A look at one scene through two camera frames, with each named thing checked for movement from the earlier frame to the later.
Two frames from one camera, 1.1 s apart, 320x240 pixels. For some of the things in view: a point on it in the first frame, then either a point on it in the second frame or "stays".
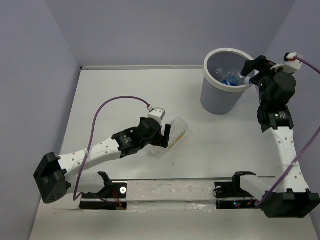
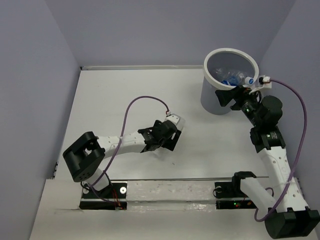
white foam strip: (160, 196) stays
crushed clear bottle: (222, 74) → (234, 77)
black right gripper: (251, 65) → (239, 93)
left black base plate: (112, 196) stays
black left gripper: (162, 140) → (169, 145)
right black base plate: (229, 195) stays
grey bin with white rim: (223, 85) stays
